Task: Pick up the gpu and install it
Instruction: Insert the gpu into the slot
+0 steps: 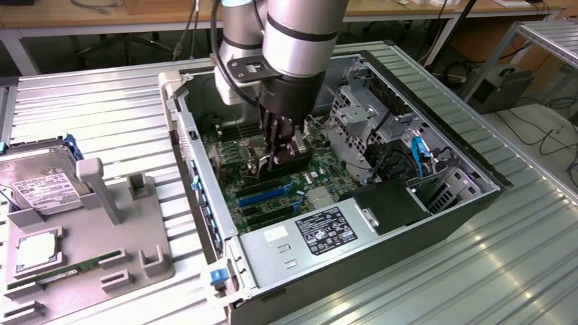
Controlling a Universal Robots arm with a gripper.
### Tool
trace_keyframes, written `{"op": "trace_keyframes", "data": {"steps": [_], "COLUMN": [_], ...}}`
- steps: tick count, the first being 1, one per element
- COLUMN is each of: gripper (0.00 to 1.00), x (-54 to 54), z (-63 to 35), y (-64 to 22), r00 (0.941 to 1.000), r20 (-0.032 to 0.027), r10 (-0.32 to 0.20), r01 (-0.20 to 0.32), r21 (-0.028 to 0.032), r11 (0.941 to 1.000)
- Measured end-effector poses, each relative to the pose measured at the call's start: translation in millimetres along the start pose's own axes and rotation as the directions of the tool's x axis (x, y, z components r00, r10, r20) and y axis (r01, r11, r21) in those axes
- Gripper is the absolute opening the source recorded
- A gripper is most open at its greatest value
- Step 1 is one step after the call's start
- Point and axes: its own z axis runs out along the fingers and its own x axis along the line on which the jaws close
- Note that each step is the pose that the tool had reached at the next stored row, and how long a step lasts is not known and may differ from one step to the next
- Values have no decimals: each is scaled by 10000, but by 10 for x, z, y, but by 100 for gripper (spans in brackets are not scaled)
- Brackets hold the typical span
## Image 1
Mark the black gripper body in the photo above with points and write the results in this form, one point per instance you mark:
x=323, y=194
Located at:
x=294, y=96

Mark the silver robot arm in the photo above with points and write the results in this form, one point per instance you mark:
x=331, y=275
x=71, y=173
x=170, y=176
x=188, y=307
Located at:
x=298, y=40

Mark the silver socket cover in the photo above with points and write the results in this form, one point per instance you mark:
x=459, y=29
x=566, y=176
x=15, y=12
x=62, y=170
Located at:
x=302, y=141

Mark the CPU socket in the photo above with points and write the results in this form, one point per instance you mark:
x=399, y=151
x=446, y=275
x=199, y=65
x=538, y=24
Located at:
x=250, y=150

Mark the black RAM slot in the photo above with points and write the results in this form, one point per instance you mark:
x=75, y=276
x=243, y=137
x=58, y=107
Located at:
x=236, y=133
x=235, y=129
x=295, y=162
x=302, y=155
x=232, y=125
x=239, y=137

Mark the black expansion slot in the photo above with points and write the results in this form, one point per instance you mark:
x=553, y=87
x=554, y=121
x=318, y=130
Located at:
x=271, y=216
x=262, y=190

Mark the silver perforated disk bay cage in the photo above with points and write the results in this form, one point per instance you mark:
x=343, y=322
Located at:
x=357, y=111

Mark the blue expansion slot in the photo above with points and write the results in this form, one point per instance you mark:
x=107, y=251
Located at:
x=266, y=198

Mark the silver chipset heatsink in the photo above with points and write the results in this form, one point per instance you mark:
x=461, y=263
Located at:
x=323, y=196

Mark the small blue connector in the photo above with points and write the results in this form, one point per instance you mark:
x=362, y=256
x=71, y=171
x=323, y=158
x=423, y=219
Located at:
x=296, y=204

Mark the green Dell motherboard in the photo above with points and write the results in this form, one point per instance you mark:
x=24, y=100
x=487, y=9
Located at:
x=271, y=216

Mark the black plastic cover box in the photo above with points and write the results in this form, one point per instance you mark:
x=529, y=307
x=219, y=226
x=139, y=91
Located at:
x=389, y=206

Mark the silver power supply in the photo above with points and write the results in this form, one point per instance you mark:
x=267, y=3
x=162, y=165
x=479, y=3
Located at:
x=279, y=257

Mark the black and silver PC case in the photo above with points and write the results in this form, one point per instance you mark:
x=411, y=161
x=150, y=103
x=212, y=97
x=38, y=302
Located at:
x=451, y=111

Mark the silver slotted disk bay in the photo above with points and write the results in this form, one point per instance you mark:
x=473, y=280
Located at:
x=447, y=189

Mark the black chair base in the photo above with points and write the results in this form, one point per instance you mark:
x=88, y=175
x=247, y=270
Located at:
x=131, y=44

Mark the blue plastic case latch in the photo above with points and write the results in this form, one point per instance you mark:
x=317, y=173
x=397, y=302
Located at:
x=218, y=275

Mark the wooden desk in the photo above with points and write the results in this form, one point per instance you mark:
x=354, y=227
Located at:
x=135, y=17

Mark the grey parts rack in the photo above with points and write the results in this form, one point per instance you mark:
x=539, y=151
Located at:
x=118, y=243

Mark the green RAM stick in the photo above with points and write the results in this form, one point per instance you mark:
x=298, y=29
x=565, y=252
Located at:
x=67, y=269

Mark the silver CPU chip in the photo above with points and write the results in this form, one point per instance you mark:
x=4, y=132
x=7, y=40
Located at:
x=38, y=252

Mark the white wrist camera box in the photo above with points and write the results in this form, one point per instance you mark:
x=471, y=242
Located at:
x=230, y=91

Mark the hard disk with blue bracket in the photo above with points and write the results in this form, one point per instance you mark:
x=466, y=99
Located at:
x=40, y=183

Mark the metal slat shelf frame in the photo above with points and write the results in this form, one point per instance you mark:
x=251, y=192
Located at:
x=550, y=37

